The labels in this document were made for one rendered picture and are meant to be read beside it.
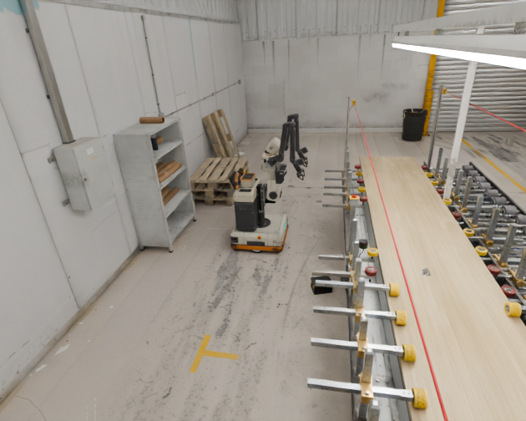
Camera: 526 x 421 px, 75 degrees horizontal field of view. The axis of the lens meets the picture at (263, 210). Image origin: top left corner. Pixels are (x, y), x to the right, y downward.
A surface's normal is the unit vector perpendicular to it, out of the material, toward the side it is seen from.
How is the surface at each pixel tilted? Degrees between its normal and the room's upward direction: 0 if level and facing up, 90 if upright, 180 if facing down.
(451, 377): 0
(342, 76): 90
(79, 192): 90
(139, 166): 90
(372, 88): 90
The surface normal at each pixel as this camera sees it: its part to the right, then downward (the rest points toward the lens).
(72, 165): -0.18, 0.44
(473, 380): -0.05, -0.90
